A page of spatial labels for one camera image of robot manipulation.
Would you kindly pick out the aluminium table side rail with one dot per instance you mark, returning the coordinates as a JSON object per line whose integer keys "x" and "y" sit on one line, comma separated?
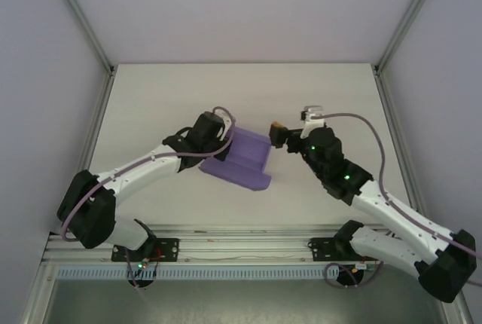
{"x": 96, "y": 120}
{"x": 395, "y": 120}

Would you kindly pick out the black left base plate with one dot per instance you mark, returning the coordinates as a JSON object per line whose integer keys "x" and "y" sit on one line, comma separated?
{"x": 167, "y": 249}

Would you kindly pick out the purple paper box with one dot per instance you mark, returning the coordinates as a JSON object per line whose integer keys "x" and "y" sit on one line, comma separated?
{"x": 244, "y": 158}

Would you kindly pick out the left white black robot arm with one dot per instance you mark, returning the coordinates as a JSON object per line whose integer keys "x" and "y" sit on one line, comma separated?
{"x": 132, "y": 173}

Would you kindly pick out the aluminium frame post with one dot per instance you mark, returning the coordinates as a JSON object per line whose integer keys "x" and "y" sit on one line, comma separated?
{"x": 81, "y": 19}
{"x": 408, "y": 19}

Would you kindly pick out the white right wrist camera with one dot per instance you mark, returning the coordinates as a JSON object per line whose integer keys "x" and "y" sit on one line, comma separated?
{"x": 312, "y": 115}

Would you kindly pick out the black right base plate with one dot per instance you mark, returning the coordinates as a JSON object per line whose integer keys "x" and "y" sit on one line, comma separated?
{"x": 320, "y": 249}

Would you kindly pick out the aluminium mounting rail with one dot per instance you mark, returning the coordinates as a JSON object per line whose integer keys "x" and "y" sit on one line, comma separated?
{"x": 244, "y": 242}

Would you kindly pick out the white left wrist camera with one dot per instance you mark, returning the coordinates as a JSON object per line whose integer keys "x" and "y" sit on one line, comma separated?
{"x": 229, "y": 124}

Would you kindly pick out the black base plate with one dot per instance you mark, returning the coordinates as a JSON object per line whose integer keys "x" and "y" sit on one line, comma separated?
{"x": 167, "y": 249}
{"x": 320, "y": 249}

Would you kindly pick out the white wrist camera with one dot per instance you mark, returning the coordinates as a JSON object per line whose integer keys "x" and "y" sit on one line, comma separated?
{"x": 312, "y": 115}
{"x": 229, "y": 124}

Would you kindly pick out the grey metal sheet panel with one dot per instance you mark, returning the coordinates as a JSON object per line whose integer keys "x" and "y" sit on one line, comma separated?
{"x": 241, "y": 303}

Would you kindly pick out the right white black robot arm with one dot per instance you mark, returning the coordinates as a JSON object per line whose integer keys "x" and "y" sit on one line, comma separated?
{"x": 399, "y": 214}

